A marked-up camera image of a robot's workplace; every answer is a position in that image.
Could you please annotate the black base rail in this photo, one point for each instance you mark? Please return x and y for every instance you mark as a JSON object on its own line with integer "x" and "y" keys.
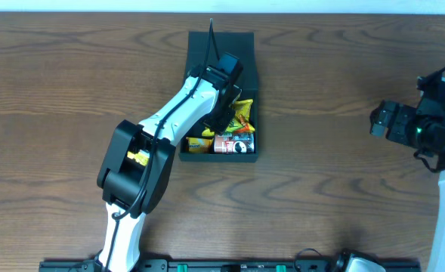
{"x": 162, "y": 265}

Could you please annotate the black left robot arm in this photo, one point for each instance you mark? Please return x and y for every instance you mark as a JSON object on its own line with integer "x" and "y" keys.
{"x": 131, "y": 191}

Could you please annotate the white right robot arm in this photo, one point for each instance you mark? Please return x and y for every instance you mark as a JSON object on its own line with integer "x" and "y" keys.
{"x": 423, "y": 129}

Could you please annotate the red Pringles can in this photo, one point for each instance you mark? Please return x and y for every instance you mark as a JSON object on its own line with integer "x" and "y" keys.
{"x": 234, "y": 143}

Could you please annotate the orange yellow peanut snack packet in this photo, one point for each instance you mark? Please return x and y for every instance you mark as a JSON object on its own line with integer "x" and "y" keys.
{"x": 242, "y": 115}

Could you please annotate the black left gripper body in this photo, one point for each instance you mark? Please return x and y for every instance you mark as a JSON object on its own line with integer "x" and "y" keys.
{"x": 222, "y": 114}

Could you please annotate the green pandan cake packet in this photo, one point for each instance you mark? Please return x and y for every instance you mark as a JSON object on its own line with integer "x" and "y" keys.
{"x": 233, "y": 126}

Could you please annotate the yellow Apollo wafer packet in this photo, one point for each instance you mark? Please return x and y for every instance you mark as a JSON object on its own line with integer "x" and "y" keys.
{"x": 141, "y": 157}

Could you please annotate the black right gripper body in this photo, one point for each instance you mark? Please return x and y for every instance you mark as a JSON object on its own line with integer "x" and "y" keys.
{"x": 392, "y": 123}

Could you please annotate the yellow biscuit packet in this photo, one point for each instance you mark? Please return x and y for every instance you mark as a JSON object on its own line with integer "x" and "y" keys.
{"x": 198, "y": 145}

